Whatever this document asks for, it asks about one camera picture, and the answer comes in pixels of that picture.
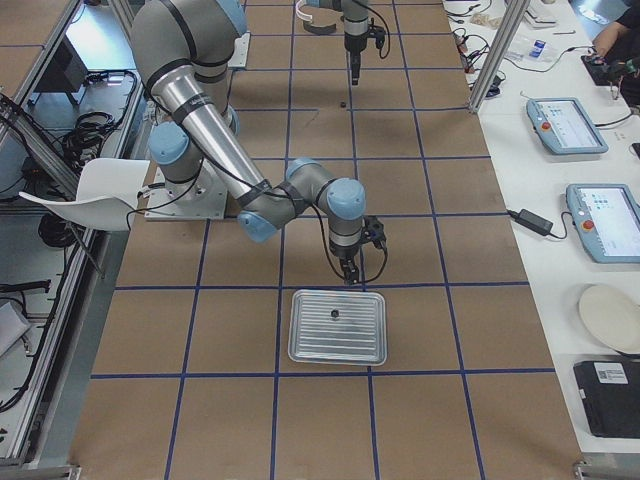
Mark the black floor cable bundle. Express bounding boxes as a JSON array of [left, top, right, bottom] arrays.
[[59, 111, 124, 166]]

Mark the white curved plastic bracket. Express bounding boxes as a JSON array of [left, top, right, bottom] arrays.
[[295, 0, 313, 23]]

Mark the lower blue teach pendant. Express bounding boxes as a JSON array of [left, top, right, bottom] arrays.
[[565, 183, 639, 264]]

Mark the aluminium profile post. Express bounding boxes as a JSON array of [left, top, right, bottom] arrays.
[[468, 0, 529, 114]]

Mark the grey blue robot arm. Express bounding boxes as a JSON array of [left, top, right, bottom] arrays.
[[131, 1, 367, 285], [296, 1, 375, 285]]

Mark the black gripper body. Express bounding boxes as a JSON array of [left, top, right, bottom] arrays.
[[335, 245, 360, 274], [349, 51, 361, 75]]

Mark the blue teach pendant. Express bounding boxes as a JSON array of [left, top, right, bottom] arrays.
[[526, 97, 609, 155], [565, 183, 639, 264]]

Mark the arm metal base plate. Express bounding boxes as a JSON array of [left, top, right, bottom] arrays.
[[144, 160, 228, 221], [228, 31, 251, 70]]

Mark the upper blue teach pendant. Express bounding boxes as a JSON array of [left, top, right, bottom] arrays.
[[526, 97, 609, 155]]

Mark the curved grey brake shoe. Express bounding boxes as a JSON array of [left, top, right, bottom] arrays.
[[303, 21, 337, 36]]

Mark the black power adapter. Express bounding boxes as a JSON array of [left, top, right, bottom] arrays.
[[507, 209, 553, 236]]

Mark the black flat box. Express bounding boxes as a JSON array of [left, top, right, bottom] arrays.
[[573, 361, 639, 439]]

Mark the seated person in black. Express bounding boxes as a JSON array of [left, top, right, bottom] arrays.
[[593, 1, 639, 57]]

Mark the white round plate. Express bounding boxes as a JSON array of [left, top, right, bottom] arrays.
[[578, 285, 639, 356]]

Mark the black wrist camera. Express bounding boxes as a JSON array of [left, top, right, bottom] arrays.
[[361, 215, 387, 251]]

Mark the white plastic chair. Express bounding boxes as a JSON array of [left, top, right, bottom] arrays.
[[19, 158, 150, 231]]

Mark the ribbed silver metal tray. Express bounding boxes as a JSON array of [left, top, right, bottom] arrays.
[[288, 289, 388, 366]]

